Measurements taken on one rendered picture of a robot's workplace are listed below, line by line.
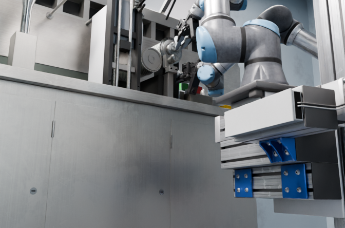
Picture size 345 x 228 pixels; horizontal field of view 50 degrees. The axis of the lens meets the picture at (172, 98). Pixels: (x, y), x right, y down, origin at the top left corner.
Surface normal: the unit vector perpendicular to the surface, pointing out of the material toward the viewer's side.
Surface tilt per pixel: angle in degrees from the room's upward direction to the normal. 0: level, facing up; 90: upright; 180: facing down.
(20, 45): 90
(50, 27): 90
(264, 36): 90
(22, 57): 90
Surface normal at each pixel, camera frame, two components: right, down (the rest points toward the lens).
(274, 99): -0.92, -0.11
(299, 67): 0.40, -0.22
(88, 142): 0.61, -0.19
